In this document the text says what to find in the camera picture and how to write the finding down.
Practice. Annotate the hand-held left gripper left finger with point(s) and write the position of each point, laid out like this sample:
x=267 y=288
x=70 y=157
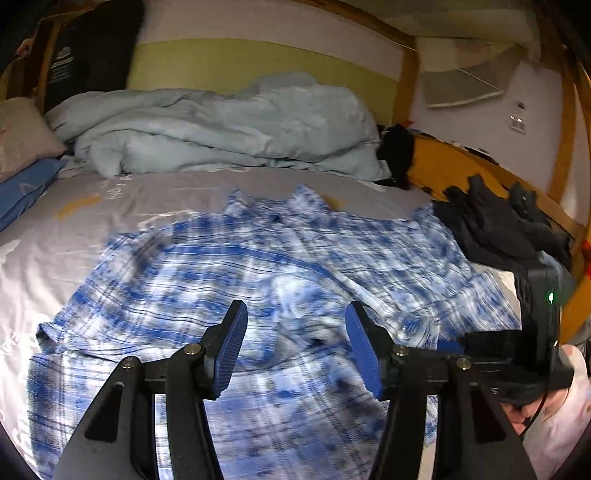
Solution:
x=228 y=350

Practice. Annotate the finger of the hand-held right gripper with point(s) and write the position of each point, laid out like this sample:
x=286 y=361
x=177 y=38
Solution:
x=489 y=346

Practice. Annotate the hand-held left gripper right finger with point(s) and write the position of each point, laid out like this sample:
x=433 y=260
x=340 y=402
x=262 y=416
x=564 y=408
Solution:
x=364 y=350

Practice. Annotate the blue plaid shirt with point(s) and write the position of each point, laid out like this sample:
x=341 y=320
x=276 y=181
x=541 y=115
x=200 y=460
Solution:
x=231 y=277

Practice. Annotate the pile of dark clothes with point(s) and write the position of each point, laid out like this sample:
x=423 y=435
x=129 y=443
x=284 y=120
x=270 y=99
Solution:
x=494 y=221

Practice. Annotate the person's right hand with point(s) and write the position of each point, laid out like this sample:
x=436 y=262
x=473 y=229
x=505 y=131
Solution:
x=519 y=415

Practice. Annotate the orange bed side panel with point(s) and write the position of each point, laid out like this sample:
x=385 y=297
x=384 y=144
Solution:
x=438 y=166

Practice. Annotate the black hanging garment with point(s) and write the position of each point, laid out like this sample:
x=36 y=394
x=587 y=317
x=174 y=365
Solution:
x=397 y=152

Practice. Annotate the light blue duvet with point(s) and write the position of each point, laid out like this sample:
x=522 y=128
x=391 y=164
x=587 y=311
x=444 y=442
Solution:
x=221 y=129

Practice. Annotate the white hanging net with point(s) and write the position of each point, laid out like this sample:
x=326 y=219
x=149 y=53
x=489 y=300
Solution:
x=466 y=83

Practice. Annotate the blue pillow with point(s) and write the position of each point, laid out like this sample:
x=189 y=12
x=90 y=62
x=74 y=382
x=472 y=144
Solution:
x=23 y=184

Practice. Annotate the beige pillow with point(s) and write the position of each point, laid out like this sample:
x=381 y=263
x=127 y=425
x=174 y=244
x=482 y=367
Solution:
x=23 y=134

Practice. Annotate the black bag with white print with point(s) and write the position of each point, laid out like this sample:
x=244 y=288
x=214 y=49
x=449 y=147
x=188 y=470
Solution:
x=92 y=50

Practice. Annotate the white wall switch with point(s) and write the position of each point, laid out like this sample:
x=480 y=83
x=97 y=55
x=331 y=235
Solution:
x=517 y=123

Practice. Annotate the wooden bed frame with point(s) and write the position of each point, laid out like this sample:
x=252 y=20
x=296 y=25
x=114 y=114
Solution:
x=407 y=87

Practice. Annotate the green white wall padding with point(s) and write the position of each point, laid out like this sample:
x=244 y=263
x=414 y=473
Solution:
x=277 y=55

